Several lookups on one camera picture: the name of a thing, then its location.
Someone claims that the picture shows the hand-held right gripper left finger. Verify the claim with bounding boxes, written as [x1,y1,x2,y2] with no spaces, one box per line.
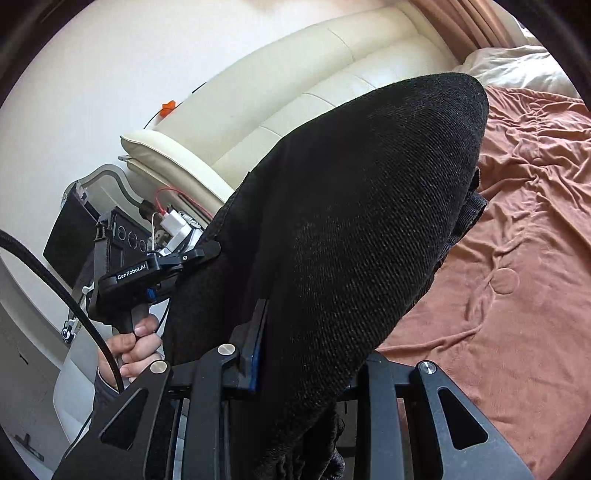
[51,299,269,480]

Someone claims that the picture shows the pink curtain beside headboard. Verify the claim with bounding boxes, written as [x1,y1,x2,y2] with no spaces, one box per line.
[411,0,541,49]

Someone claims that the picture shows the cream padded headboard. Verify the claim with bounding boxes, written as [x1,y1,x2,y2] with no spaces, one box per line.
[121,4,467,217]

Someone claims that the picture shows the person's left forearm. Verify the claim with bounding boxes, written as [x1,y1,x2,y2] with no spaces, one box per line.
[92,369,126,417]

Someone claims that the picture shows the black panel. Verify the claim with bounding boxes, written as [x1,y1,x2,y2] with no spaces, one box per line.
[43,182,101,288]

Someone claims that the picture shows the brown blanket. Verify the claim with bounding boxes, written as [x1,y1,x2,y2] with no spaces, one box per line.
[369,85,591,472]

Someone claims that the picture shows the black denim pants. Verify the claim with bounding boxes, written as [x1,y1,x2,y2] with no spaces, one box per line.
[164,73,490,480]

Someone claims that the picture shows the white cabinet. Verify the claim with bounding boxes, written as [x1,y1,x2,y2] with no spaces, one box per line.
[0,258,99,462]

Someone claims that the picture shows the person's left hand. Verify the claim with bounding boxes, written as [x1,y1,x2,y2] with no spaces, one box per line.
[97,315,162,391]

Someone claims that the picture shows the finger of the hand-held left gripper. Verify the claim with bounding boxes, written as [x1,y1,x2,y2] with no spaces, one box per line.
[157,242,221,278]

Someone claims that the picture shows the red wire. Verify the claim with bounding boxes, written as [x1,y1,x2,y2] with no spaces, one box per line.
[154,186,186,217]

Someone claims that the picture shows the white charger block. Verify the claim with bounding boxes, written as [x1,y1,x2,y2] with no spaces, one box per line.
[161,210,191,237]

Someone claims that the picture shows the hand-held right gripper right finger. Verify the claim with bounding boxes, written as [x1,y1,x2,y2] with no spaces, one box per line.
[355,351,536,480]

